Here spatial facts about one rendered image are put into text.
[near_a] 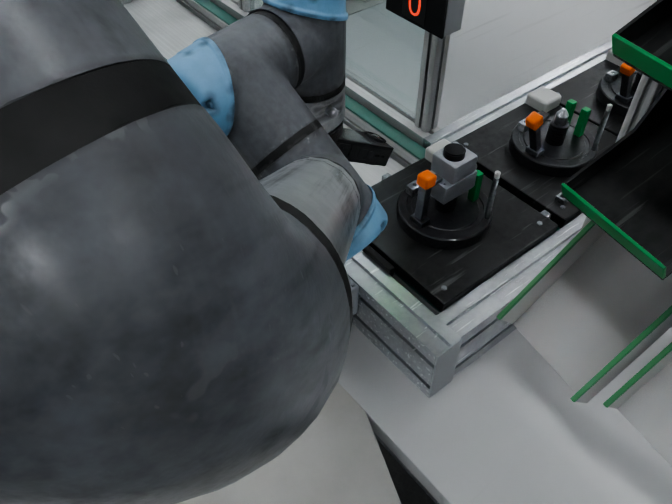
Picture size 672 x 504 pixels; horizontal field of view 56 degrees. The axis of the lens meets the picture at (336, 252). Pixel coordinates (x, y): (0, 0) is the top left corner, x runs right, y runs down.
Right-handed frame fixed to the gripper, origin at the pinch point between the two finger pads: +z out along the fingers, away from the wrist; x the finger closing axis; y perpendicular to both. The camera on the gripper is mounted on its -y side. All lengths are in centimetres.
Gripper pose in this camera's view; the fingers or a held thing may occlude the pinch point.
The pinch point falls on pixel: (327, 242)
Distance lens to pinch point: 81.6
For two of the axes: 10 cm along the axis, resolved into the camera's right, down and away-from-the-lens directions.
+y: -7.8, 4.6, -4.3
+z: 0.0, 6.9, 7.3
